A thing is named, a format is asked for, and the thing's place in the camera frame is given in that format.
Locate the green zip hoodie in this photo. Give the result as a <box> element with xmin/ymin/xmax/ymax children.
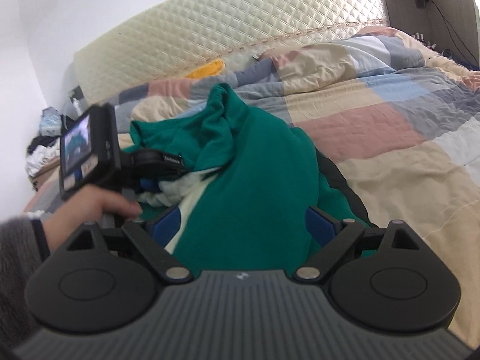
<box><xmin>130</xmin><ymin>84</ymin><xmax>368</xmax><ymax>275</ymax></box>

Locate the pile of clothes on nightstand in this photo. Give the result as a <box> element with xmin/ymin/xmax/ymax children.
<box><xmin>25</xmin><ymin>107</ymin><xmax>64</xmax><ymax>178</ymax></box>

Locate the wooden nightstand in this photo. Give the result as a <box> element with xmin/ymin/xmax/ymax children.
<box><xmin>29</xmin><ymin>157</ymin><xmax>60</xmax><ymax>192</ymax></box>

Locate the black wall cable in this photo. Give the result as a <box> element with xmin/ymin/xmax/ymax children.
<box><xmin>413</xmin><ymin>0</ymin><xmax>480</xmax><ymax>72</ymax></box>

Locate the grey sleeved left forearm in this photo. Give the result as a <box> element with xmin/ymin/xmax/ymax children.
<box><xmin>1</xmin><ymin>216</ymin><xmax>50</xmax><ymax>348</ymax></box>

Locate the person's left hand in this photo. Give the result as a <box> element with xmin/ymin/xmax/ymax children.
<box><xmin>42</xmin><ymin>185</ymin><xmax>143</xmax><ymax>252</ymax></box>

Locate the patchwork quilt bedspread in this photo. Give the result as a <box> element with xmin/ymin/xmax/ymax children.
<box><xmin>22</xmin><ymin>25</ymin><xmax>480</xmax><ymax>350</ymax></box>

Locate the white bottle on nightstand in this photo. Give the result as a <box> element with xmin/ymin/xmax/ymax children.
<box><xmin>72</xmin><ymin>97</ymin><xmax>84</xmax><ymax>115</ymax></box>

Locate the cream quilted headboard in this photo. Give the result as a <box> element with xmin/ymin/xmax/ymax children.
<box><xmin>73</xmin><ymin>0</ymin><xmax>390</xmax><ymax>104</ymax></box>

